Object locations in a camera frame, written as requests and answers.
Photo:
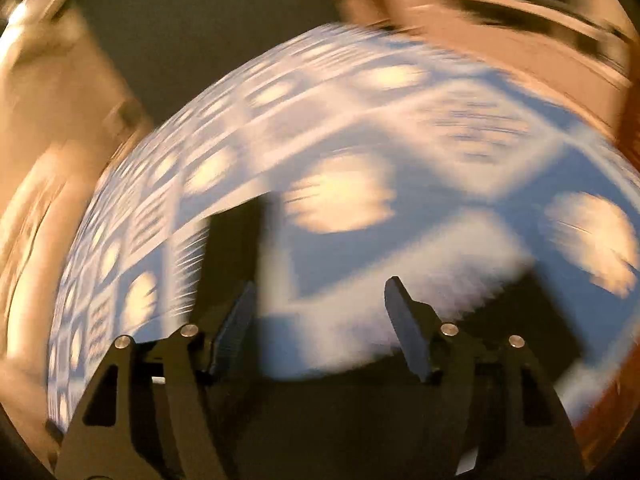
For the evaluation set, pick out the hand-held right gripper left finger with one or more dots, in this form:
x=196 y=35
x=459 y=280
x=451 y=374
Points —
x=234 y=327

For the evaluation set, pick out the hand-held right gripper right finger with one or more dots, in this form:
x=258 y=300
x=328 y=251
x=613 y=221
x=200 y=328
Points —
x=406 y=327

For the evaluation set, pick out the black pants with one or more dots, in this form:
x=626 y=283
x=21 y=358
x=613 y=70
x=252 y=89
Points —
x=350 y=420

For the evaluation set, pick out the blue printed blanket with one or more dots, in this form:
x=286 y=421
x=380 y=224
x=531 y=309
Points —
x=440 y=210

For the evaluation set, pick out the grey curtain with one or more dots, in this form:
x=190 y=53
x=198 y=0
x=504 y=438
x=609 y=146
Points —
x=200 y=25

